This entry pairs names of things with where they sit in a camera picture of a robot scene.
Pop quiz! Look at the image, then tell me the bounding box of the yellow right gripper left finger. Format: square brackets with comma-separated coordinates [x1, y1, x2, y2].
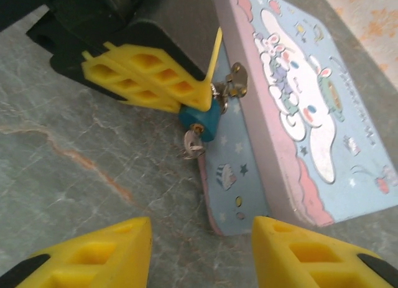
[0, 216, 153, 288]

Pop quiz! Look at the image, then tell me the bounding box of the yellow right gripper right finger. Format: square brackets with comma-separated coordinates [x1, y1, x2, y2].
[251, 215, 398, 288]

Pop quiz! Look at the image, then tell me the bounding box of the blue padlock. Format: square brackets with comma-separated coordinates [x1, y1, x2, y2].
[177, 81, 231, 143]

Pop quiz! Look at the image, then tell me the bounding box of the blue cartoon tin box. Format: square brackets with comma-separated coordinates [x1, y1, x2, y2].
[197, 0, 398, 238]

